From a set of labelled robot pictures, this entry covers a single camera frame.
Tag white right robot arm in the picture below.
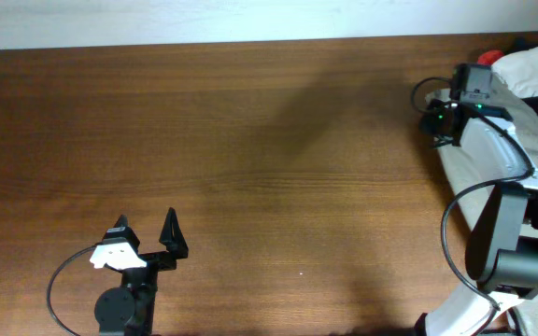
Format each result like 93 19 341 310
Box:
414 103 538 335

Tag red garment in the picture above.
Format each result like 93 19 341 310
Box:
477 49 504 65

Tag khaki green shorts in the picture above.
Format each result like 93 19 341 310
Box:
425 74 538 230

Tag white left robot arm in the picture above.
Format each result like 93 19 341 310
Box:
90 208 189 336

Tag white crumpled garment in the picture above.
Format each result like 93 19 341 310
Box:
492 47 538 99

